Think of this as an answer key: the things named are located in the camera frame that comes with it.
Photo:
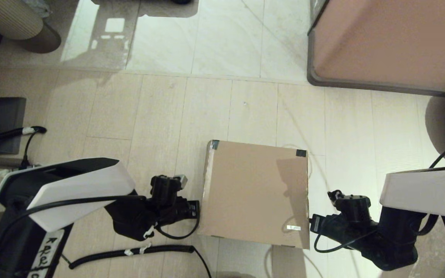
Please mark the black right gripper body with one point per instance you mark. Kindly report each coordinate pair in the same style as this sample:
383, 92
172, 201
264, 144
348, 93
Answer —
326, 226

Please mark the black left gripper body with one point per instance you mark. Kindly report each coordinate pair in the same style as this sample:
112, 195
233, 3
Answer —
180, 211

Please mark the brown cardboard shoe box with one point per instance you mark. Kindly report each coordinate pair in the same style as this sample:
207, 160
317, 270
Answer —
253, 193

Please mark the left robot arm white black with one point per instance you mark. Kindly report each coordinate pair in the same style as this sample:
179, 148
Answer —
83, 189

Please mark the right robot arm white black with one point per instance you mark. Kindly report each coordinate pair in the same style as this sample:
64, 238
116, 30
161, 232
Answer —
419, 193

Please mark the long black corrugated conduit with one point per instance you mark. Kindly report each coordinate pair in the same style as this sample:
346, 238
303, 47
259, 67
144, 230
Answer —
160, 249

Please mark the crumpled clear plastic sheet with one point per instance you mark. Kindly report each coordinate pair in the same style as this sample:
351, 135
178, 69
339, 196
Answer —
435, 262

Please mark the black round object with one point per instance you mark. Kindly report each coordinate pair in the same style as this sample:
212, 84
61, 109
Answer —
180, 2

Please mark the grey crumpled plastic bag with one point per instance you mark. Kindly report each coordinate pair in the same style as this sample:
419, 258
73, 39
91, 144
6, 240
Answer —
37, 7

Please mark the ribbed beige round stool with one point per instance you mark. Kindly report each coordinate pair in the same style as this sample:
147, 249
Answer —
10, 19

